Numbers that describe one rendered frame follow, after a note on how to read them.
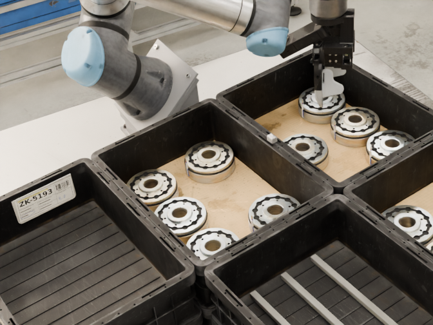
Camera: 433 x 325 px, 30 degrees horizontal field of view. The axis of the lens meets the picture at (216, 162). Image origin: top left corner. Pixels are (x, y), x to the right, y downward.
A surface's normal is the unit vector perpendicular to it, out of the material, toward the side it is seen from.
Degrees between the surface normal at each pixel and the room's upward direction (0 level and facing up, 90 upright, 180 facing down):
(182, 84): 42
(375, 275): 0
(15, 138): 0
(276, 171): 90
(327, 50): 90
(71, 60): 49
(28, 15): 90
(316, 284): 0
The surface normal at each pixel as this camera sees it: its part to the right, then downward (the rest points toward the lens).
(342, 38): -0.19, 0.63
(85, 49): -0.67, -0.18
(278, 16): 0.47, -0.21
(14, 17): 0.42, 0.54
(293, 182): -0.82, 0.42
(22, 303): -0.10, -0.77
